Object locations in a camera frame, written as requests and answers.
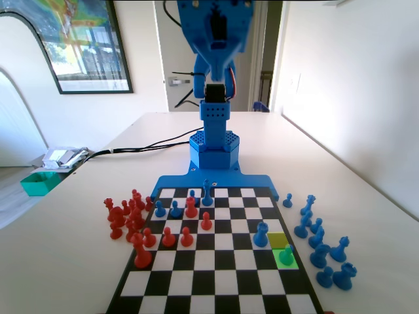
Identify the tall blue piece back row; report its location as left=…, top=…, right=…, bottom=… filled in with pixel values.
left=201, top=179, right=213, bottom=207

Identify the red piece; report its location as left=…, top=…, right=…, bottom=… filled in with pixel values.
left=185, top=197, right=198, bottom=219

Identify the red chess bishop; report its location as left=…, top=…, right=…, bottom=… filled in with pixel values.
left=131, top=188, right=147, bottom=211
left=130, top=207, right=147, bottom=230

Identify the blue chess queen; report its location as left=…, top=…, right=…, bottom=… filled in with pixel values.
left=300, top=194, right=318, bottom=217
left=329, top=236, right=351, bottom=264

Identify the blue chess rook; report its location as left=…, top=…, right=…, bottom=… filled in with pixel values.
left=333, top=262, right=358, bottom=291
left=253, top=221, right=271, bottom=249

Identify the white door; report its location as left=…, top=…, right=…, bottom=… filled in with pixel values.
left=155, top=0, right=263, bottom=114

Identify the framed map picture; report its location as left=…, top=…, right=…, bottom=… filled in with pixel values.
left=0, top=0, right=134, bottom=96

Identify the cardboard box with papers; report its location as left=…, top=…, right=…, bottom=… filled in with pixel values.
left=31, top=146, right=90, bottom=175

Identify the black white chessboard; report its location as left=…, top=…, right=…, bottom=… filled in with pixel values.
left=105, top=186, right=325, bottom=314

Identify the white arched panel black edge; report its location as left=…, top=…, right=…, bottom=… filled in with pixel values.
left=0, top=11, right=50, bottom=168

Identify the green plastic box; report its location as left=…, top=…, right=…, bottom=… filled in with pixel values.
left=20, top=172, right=62, bottom=198

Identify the red white servo wire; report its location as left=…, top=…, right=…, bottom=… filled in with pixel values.
left=227, top=64, right=239, bottom=99

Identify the silver door handle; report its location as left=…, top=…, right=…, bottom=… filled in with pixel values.
left=168, top=76, right=193, bottom=87

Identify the black table cable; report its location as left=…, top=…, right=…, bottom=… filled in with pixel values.
left=75, top=141, right=191, bottom=168
left=75, top=128, right=201, bottom=168

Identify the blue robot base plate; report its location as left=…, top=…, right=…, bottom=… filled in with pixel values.
left=153, top=160, right=279, bottom=202

